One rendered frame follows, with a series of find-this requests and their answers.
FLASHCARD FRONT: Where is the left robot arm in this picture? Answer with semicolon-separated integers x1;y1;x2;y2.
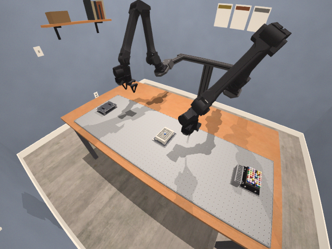
178;22;292;136

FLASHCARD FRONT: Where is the cream grid rack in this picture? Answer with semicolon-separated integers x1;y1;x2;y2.
155;127;174;144

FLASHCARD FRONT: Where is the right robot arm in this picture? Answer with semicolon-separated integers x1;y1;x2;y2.
113;0;168;85

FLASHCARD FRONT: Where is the black vial rack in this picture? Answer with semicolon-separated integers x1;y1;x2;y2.
243;167;260;192

